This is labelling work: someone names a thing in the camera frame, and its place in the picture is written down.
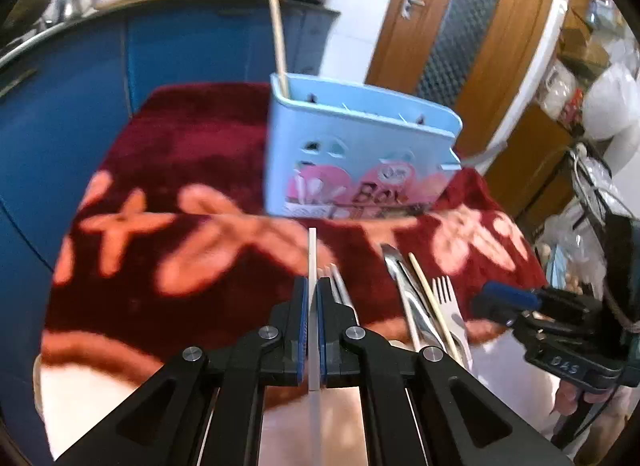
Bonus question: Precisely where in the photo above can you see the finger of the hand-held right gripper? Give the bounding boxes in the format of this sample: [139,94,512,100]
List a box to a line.
[471,293,531,329]
[482,281,543,311]

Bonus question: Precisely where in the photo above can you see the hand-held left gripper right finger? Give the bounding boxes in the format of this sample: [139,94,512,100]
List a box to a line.
[316,276,576,466]

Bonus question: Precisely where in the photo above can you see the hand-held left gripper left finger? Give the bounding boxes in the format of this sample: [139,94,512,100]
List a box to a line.
[52,276,311,466]

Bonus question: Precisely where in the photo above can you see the white plastic fork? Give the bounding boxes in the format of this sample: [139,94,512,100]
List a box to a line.
[431,276,473,369]

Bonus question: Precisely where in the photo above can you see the white chopstick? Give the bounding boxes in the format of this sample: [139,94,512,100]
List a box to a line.
[307,228,323,466]

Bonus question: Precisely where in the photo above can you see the silver metal utensil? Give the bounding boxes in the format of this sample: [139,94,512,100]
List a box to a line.
[381,243,448,353]

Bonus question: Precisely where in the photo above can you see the light blue utensil holder box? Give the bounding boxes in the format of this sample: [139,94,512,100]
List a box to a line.
[264,72,463,221]

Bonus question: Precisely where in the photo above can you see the person's right hand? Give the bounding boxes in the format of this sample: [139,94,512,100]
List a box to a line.
[552,377,632,417]

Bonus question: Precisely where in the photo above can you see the wooden shelf cabinet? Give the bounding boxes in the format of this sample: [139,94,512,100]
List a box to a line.
[487,0,640,231]

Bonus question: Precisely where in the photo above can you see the large white plastic bag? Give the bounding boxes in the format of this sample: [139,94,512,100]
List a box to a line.
[582,63,640,141]

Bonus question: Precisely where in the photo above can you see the red floral blanket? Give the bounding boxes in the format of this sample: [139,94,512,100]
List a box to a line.
[32,83,556,466]

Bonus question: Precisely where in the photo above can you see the wooden door with glass panel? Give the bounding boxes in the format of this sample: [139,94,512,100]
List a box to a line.
[365,0,561,159]

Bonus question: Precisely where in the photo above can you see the long wooden chopstick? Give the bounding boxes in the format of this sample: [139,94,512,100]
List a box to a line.
[266,0,290,96]

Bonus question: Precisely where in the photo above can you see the blue lower kitchen cabinets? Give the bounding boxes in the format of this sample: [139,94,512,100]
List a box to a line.
[0,0,341,462]

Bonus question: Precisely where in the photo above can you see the black wok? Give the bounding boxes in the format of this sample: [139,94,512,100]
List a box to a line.
[5,0,61,31]

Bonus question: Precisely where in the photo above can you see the wire rack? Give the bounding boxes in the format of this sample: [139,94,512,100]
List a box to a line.
[567,146,640,227]

